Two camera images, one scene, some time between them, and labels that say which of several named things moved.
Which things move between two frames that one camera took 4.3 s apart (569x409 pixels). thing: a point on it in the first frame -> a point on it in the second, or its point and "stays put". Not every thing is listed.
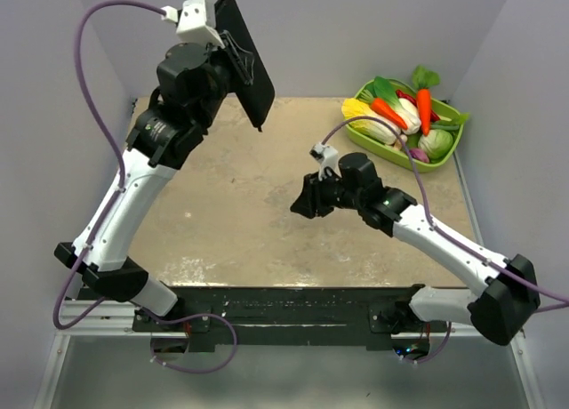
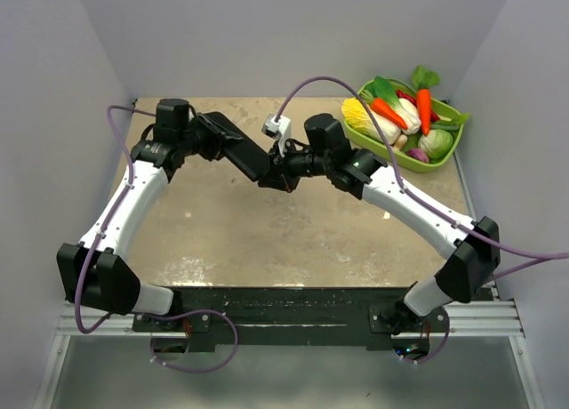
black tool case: x=259 y=95 -> x=249 y=154
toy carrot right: x=424 y=80 stays put
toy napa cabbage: x=354 y=108 stays put
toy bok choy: x=404 y=109 stays put
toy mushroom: x=398 y=144 stays put
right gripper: x=311 y=197 -> x=279 y=177
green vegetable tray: x=403 y=124 stays put
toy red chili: x=434 y=116 stays put
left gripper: x=239 y=60 -> x=218 y=137
